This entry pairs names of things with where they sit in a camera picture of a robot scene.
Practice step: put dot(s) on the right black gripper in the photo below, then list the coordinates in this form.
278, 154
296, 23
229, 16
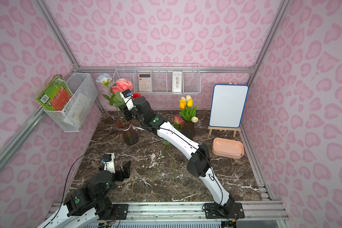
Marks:
128, 114

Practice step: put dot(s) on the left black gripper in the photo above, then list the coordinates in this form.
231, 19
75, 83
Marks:
118, 173

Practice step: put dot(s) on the red rose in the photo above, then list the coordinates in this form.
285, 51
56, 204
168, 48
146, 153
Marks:
136, 95

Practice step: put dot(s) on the pink rose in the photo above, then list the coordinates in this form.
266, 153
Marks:
120, 86
177, 124

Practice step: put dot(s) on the white rose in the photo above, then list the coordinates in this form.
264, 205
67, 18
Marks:
107, 81
166, 144

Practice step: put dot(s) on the small yellow tulip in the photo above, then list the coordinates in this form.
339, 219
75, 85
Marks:
183, 99

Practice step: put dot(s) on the dark red vase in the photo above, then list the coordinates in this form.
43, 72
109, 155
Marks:
130, 136
188, 129

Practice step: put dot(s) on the cream white tulip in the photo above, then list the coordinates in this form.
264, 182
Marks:
188, 98

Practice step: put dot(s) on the small cream tulip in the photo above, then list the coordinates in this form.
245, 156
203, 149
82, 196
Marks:
194, 119

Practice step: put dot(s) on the pink plastic tray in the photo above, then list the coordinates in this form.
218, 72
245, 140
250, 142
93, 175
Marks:
228, 148

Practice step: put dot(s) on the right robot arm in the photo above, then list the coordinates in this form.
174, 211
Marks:
199, 163

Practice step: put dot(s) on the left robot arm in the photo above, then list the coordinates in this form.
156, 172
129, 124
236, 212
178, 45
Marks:
91, 203

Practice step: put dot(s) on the pink calculator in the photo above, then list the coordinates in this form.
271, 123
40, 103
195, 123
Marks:
144, 82

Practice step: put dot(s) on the white paper in basket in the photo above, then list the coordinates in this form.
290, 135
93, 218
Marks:
76, 114

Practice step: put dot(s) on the white mesh side basket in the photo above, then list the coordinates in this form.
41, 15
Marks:
78, 83

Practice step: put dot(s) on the green and red book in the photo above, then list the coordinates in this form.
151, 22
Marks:
55, 95

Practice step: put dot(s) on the small whiteboard on easel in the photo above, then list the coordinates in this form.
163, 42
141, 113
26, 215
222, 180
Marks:
227, 107

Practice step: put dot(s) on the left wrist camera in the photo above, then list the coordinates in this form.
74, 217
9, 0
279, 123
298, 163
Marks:
108, 162

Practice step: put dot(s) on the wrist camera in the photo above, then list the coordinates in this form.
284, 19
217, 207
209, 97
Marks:
108, 162
128, 99

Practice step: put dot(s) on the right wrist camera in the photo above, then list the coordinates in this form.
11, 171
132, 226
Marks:
128, 99

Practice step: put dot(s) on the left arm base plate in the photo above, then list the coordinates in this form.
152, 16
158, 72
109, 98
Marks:
115, 212

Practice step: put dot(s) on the white wire wall shelf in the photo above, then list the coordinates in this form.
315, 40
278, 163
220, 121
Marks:
161, 74

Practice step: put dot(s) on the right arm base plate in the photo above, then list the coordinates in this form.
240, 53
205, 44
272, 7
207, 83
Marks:
215, 211

